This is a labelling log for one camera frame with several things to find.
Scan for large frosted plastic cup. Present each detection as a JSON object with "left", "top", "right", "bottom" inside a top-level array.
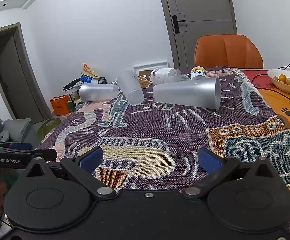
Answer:
[{"left": 153, "top": 77, "right": 221, "bottom": 111}]

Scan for grey sofa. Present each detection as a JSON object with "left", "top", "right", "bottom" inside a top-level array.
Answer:
[{"left": 0, "top": 118, "right": 41, "bottom": 148}]

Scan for green bag on floor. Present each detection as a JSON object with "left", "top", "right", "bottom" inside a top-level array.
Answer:
[{"left": 36, "top": 118, "right": 62, "bottom": 141}]

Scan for patterned woven table cloth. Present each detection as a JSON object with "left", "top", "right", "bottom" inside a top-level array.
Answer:
[{"left": 35, "top": 65, "right": 290, "bottom": 235}]

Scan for orange paper bag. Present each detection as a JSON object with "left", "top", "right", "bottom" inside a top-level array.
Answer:
[{"left": 50, "top": 95, "right": 70, "bottom": 115}]

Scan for pile of bags and clutter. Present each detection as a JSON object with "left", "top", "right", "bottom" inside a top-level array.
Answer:
[{"left": 62, "top": 63, "right": 107, "bottom": 109}]

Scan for orange paw print mat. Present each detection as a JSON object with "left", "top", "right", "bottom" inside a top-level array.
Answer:
[{"left": 242, "top": 69, "right": 290, "bottom": 130}]

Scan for yellow cap vitamin bottle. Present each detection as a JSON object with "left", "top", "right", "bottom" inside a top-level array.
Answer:
[{"left": 191, "top": 66, "right": 207, "bottom": 80}]

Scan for clear plastic bottle white label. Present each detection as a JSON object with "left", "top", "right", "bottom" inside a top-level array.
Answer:
[{"left": 151, "top": 68, "right": 182, "bottom": 85}]

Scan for oranges in bowl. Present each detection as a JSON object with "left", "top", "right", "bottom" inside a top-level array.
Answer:
[{"left": 273, "top": 74, "right": 290, "bottom": 86}]

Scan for white fruit bowl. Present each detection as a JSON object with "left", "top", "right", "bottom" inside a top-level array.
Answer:
[{"left": 267, "top": 69, "right": 290, "bottom": 94}]

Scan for orange leather chair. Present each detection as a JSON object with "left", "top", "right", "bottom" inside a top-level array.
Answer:
[{"left": 194, "top": 34, "right": 263, "bottom": 69}]

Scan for grey door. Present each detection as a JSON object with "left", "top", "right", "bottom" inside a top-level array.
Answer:
[{"left": 161, "top": 0, "right": 237, "bottom": 70}]

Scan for white picture frame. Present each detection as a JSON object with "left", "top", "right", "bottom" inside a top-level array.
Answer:
[{"left": 133, "top": 62, "right": 170, "bottom": 75}]

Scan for black door handle lock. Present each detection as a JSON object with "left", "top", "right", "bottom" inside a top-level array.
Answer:
[{"left": 172, "top": 15, "right": 186, "bottom": 34}]

